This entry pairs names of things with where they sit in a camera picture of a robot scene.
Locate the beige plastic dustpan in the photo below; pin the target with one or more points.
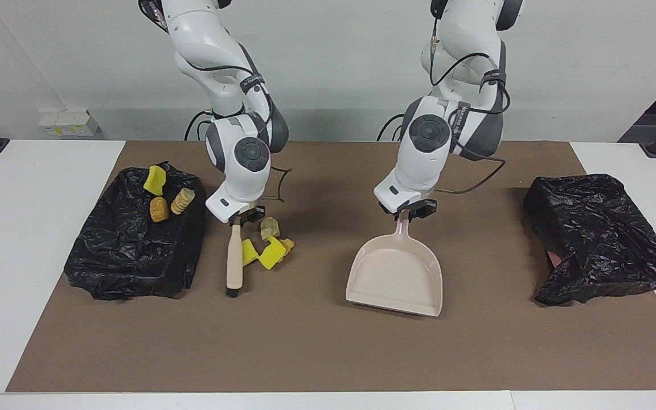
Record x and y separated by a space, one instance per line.
396 279

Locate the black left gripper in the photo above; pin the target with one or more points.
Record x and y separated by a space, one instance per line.
413 204

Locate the black bag-lined trash bin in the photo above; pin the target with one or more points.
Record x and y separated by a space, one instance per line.
128 256

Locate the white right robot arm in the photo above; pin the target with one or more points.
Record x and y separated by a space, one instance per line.
242 154

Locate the yellow sponge piece with print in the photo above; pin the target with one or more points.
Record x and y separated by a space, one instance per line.
271 257

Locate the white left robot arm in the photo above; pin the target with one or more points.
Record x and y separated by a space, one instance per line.
427 136

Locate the brown bread roll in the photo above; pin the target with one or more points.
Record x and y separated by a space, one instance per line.
159 209

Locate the small curved yellow sponge piece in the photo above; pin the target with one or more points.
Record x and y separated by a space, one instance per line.
250 253

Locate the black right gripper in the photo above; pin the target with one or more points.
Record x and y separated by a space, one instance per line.
253 213

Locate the brown table mat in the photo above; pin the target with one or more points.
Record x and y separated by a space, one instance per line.
464 341

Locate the beige hand brush black bristles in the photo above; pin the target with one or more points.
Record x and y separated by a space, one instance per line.
234 256

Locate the brown bread crust piece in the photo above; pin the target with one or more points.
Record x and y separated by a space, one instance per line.
288 245

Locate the yellow sponge chunk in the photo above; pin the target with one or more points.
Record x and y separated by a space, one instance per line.
154 181

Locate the pale green foam chunk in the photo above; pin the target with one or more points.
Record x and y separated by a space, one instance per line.
269 229
183 201

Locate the black bagged bin pink spot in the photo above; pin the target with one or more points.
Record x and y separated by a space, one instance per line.
595 239

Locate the white wall socket box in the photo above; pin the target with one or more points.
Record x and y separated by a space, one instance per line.
69 122

